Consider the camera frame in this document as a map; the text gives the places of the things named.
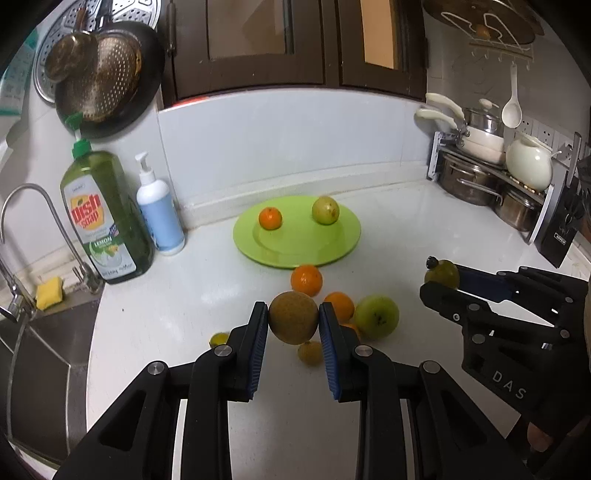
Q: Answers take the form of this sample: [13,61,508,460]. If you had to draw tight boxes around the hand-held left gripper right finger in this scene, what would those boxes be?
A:
[318,302,536,480]

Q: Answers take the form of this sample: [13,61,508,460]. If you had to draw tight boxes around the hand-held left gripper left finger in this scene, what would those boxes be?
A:
[52,301,271,480]

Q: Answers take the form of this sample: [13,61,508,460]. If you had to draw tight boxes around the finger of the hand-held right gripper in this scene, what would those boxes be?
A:
[426,257,589,329]
[419,281,573,345]

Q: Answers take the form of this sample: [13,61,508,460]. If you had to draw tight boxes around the small tan longan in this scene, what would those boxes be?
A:
[297,340,324,367]

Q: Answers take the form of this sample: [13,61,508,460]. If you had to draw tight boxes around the brown round fruit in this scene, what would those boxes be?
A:
[269,291,320,344]

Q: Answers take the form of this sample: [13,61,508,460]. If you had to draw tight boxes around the green apple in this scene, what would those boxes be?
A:
[353,295,400,339]

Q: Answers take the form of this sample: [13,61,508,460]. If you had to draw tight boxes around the green plate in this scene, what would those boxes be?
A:
[233,196,362,269]

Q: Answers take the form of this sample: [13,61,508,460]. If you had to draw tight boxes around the person's right hand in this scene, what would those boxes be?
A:
[526,418,555,455]

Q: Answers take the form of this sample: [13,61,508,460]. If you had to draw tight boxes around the small steel pot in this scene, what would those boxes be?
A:
[492,185,543,232]

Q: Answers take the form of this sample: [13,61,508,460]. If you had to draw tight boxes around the black knife block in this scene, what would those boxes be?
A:
[536,157,591,268]

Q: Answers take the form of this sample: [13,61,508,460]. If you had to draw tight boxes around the large steel pot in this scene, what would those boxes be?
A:
[436,152,504,206]

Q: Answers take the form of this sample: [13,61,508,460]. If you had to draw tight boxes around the white ceramic jar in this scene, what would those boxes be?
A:
[505,134,555,192]

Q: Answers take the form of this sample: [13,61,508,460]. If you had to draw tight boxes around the small mandarin orange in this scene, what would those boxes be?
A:
[258,207,283,230]

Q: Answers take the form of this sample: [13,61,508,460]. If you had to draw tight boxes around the metal pot rack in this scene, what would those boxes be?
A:
[427,130,583,243]

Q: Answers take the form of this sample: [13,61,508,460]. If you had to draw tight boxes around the yellow-green round fruit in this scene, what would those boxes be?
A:
[311,196,341,226]

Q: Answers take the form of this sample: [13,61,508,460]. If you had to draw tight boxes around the lidded steel pot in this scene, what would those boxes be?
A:
[464,98,504,137]

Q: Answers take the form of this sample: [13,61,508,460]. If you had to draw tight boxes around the white blue pump bottle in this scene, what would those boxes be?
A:
[135,151,186,256]

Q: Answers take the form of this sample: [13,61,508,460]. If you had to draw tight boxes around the white ladle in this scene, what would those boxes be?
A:
[501,62,523,129]

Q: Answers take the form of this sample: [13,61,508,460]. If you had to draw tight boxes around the green dish soap bottle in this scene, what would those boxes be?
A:
[60,114,155,283]

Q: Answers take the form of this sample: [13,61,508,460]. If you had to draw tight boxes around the yellow sponge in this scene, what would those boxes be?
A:
[36,276,64,311]

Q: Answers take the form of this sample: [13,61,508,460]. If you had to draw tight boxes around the steel sink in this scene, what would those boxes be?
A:
[0,295,100,462]

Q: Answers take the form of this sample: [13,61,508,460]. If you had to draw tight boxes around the tall chrome faucet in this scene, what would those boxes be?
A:
[0,183,105,296]

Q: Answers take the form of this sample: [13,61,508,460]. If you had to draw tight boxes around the short chrome faucet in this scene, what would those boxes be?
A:
[0,258,38,324]

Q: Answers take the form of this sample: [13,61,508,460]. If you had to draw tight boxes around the dark wooden cabinet door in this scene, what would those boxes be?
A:
[337,0,428,97]
[173,0,334,100]

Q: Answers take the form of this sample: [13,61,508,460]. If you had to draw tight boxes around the round pot lid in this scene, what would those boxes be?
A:
[422,0,548,47]

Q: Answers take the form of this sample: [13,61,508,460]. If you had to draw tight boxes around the black frying pan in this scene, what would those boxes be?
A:
[54,21,166,139]

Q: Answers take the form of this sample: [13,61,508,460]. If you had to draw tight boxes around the metal mesh strainer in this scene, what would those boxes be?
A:
[74,34,141,123]

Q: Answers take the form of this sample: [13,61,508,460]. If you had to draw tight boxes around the small brass skimmer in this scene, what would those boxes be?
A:
[45,32,99,84]

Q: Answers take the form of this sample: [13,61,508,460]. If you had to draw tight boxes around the hanging teal packet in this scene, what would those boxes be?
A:
[0,41,33,121]

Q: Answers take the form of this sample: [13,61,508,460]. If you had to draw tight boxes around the white-handled pan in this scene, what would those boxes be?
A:
[414,107,506,164]

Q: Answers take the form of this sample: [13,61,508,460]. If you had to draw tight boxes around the wall power outlets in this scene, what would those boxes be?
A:
[522,117,573,148]

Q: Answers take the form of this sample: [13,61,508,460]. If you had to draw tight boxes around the white wire hook rack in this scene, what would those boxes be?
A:
[468,9,536,63]

